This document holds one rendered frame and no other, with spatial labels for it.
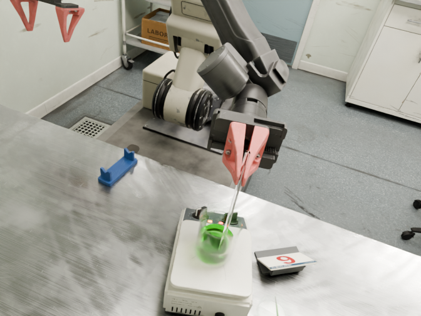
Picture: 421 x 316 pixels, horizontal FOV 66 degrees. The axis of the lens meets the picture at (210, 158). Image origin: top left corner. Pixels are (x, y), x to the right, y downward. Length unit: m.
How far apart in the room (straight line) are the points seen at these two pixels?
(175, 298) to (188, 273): 0.04
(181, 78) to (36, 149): 0.64
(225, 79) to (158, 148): 0.98
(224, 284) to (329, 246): 0.29
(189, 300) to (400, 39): 2.55
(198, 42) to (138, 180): 0.68
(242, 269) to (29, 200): 0.44
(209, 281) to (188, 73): 0.92
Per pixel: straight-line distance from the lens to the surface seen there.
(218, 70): 0.48
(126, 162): 0.77
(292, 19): 3.36
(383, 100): 2.98
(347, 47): 3.42
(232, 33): 0.56
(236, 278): 0.51
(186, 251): 0.52
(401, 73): 2.91
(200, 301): 0.51
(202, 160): 1.40
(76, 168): 0.78
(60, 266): 0.62
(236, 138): 0.40
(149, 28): 2.75
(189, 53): 1.28
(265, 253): 0.65
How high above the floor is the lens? 1.27
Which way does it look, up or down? 40 degrees down
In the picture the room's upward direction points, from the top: 11 degrees clockwise
